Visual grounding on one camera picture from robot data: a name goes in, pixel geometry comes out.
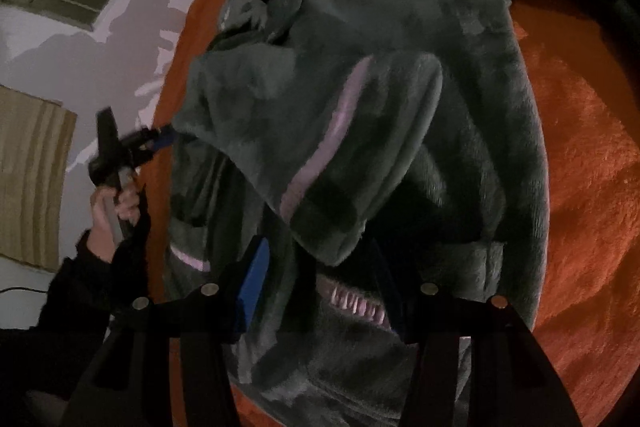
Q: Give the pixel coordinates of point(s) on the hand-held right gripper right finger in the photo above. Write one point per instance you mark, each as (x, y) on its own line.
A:
(440, 322)

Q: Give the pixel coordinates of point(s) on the orange fleece blanket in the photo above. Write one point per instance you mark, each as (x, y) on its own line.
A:
(590, 207)

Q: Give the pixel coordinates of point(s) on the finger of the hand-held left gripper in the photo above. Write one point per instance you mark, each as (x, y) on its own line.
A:
(150, 153)
(145, 136)

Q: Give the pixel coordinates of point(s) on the grey fleece jacket pink trim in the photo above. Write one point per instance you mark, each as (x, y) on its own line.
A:
(375, 132)

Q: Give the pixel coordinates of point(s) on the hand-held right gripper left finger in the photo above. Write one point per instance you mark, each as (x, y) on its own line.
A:
(255, 277)

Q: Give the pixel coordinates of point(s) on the person's left forearm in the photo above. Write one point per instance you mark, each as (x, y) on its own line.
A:
(75, 297)

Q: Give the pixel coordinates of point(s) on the person's left hand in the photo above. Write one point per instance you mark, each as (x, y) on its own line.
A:
(102, 227)

